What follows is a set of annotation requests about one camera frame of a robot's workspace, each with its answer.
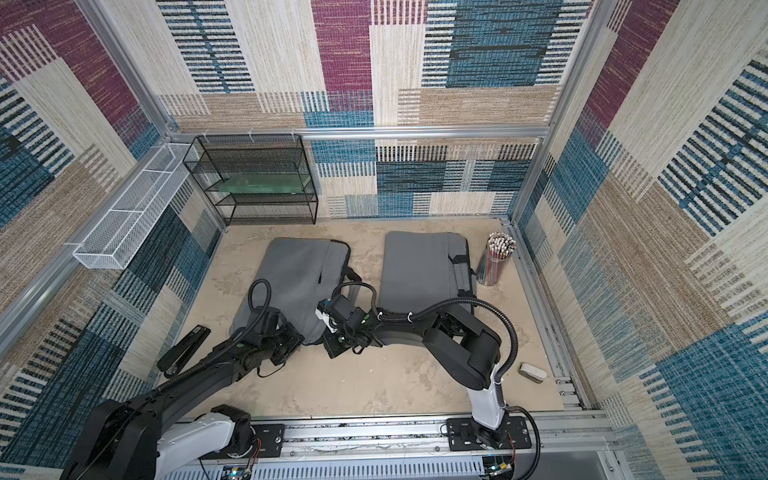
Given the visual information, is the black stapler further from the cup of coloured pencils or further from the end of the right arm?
the cup of coloured pencils

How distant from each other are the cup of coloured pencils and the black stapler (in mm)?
889

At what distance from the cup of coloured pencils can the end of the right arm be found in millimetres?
438

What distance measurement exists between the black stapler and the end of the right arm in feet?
1.32

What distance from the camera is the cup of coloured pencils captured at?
2.98 ft

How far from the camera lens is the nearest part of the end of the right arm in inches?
25.9

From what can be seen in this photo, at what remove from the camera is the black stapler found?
2.76 feet
